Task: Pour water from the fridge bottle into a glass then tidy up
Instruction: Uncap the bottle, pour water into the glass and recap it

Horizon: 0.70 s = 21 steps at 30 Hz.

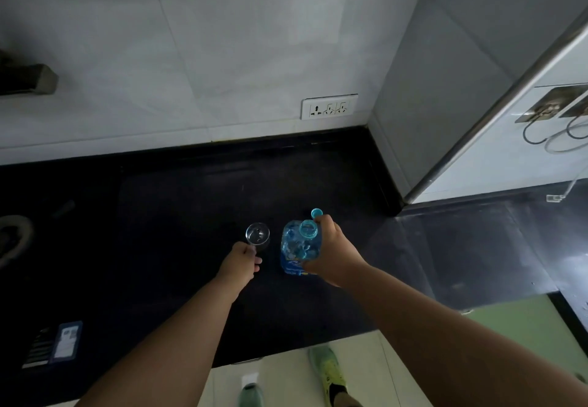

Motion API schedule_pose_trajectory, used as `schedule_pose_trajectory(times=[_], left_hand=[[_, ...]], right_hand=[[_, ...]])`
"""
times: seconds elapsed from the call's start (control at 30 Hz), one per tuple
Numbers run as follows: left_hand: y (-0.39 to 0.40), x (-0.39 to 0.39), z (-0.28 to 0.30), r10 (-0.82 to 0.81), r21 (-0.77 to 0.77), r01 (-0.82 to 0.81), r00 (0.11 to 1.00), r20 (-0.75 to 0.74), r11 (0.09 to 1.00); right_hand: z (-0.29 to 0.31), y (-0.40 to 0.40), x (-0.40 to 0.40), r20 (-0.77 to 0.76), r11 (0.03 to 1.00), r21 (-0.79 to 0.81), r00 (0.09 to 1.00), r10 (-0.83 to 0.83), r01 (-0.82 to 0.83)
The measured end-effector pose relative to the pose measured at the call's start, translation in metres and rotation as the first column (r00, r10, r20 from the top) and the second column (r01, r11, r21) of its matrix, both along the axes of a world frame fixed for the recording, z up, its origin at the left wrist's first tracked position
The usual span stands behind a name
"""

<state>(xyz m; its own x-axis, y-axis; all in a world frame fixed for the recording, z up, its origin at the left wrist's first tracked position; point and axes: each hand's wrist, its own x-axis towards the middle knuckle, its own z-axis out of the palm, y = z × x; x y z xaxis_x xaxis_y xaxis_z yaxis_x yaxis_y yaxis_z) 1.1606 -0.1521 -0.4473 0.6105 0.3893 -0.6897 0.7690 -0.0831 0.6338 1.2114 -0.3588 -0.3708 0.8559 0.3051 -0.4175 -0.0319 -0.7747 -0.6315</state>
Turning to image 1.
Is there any person's green left shoe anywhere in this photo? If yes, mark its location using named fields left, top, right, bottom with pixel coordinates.
left=239, top=384, right=265, bottom=407

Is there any blue plastic water bottle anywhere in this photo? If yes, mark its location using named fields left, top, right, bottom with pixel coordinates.
left=280, top=219, right=323, bottom=277

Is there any blue label sticker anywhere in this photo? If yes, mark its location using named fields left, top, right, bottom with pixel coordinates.
left=21, top=321, right=84, bottom=370

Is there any white wall socket panel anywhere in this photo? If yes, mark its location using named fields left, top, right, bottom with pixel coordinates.
left=301, top=94, right=359, bottom=121

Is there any metal adhesive wall hook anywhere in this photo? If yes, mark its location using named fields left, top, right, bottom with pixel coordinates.
left=515, top=84, right=588, bottom=145
left=545, top=94, right=588, bottom=153

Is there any metal wall fixture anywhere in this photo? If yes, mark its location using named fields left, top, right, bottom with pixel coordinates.
left=0, top=49, right=59, bottom=96

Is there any clear drinking glass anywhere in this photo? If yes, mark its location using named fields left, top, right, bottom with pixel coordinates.
left=246, top=222, right=271, bottom=252

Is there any clear plastic bracket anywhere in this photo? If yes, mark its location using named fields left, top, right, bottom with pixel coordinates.
left=546, top=177, right=579, bottom=203

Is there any person's green right shoe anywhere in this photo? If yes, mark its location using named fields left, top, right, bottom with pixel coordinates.
left=309, top=344, right=354, bottom=407

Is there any person's right forearm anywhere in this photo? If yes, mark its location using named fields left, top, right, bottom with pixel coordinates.
left=337, top=262, right=588, bottom=407

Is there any person's left hand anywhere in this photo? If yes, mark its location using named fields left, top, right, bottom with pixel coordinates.
left=216, top=241, right=263, bottom=286

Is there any person's right hand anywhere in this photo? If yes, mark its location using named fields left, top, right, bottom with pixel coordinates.
left=301, top=214, right=366, bottom=287

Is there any person's left forearm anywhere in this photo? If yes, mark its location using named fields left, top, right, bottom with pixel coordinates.
left=76, top=275, right=243, bottom=407

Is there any steel door handle bar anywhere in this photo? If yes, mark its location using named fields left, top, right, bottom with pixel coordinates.
left=403, top=21, right=588, bottom=205

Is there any person's green shoe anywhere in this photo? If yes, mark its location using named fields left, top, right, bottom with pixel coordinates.
left=309, top=344, right=354, bottom=407
left=239, top=384, right=265, bottom=407

